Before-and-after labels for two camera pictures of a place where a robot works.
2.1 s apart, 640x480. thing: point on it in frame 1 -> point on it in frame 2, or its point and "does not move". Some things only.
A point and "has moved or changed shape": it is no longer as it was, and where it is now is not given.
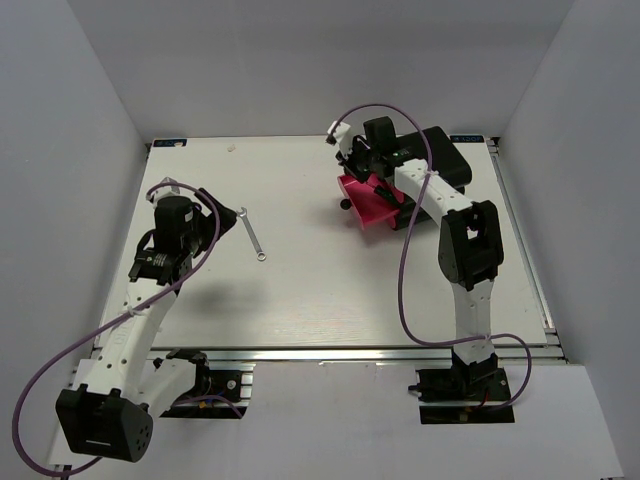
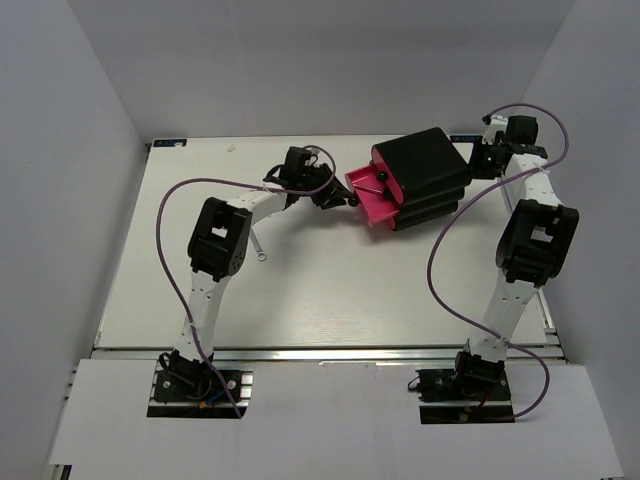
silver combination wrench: x=242 y=213 does not move
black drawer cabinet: x=446 y=160 does not move
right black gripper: x=348 y=159 -> x=476 y=169
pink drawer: x=366 y=205 has moved or changed shape
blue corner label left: x=170 y=142 does not move
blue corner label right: x=466 y=138 does not move
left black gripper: x=227 y=218 -> x=332 y=195
